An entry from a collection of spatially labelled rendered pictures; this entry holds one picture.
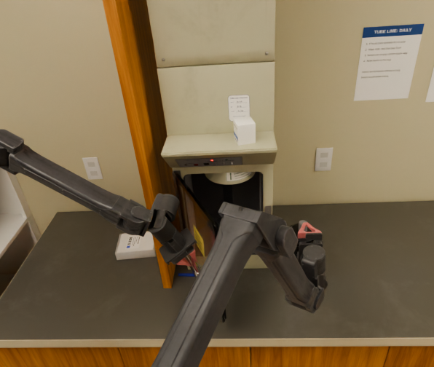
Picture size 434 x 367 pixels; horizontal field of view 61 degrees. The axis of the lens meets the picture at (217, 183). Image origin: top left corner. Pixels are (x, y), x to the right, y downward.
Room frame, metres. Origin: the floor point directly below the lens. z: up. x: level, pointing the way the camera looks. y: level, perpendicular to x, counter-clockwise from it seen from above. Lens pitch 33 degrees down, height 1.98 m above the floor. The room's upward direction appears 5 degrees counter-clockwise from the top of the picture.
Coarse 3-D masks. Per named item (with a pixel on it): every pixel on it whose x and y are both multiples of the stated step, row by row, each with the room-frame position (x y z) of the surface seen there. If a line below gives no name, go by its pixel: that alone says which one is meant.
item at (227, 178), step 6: (210, 174) 1.06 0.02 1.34; (216, 174) 1.05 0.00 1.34; (222, 174) 1.04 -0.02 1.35; (228, 174) 1.03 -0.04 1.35; (234, 174) 1.03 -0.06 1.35; (240, 174) 1.04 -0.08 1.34; (246, 174) 1.04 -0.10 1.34; (252, 174) 1.06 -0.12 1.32; (210, 180) 1.05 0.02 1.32; (216, 180) 1.04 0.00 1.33; (222, 180) 1.03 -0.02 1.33; (228, 180) 1.02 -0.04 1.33; (234, 180) 1.02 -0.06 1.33; (240, 180) 1.03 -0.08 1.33; (246, 180) 1.03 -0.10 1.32
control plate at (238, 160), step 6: (180, 162) 0.95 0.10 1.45; (186, 162) 0.95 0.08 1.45; (192, 162) 0.95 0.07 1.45; (198, 162) 0.95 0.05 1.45; (204, 162) 0.95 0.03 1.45; (210, 162) 0.95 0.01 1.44; (216, 162) 0.95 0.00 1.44; (222, 162) 0.95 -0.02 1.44; (228, 162) 0.95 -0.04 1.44; (234, 162) 0.95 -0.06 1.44; (240, 162) 0.95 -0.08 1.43
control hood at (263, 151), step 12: (264, 132) 0.99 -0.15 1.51; (168, 144) 0.96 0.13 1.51; (180, 144) 0.95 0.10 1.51; (192, 144) 0.95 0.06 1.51; (204, 144) 0.94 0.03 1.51; (216, 144) 0.94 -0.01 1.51; (228, 144) 0.93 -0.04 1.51; (252, 144) 0.92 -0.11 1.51; (264, 144) 0.91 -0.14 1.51; (276, 144) 0.91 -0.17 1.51; (168, 156) 0.91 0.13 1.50; (180, 156) 0.91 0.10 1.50; (192, 156) 0.91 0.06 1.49; (204, 156) 0.91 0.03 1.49; (216, 156) 0.91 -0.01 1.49; (228, 156) 0.91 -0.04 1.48; (240, 156) 0.91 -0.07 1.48; (252, 156) 0.91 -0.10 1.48; (264, 156) 0.91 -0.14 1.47
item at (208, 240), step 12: (180, 180) 0.95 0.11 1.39; (180, 192) 0.97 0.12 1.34; (180, 204) 0.99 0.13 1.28; (192, 204) 0.87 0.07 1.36; (192, 216) 0.88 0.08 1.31; (204, 216) 0.78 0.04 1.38; (192, 228) 0.89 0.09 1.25; (204, 228) 0.79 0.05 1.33; (216, 228) 0.73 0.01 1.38; (204, 240) 0.80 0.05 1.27; (204, 252) 0.82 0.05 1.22
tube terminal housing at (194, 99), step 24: (168, 72) 1.02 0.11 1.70; (192, 72) 1.01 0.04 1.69; (216, 72) 1.01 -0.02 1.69; (240, 72) 1.00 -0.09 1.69; (264, 72) 1.00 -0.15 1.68; (168, 96) 1.02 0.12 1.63; (192, 96) 1.02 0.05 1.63; (216, 96) 1.01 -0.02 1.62; (264, 96) 1.00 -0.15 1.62; (168, 120) 1.02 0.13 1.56; (192, 120) 1.02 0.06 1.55; (216, 120) 1.01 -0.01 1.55; (264, 120) 1.00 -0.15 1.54; (192, 168) 1.02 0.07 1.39; (216, 168) 1.01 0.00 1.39; (240, 168) 1.00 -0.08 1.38; (264, 168) 1.00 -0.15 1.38; (264, 192) 1.00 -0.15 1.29; (264, 264) 1.00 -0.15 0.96
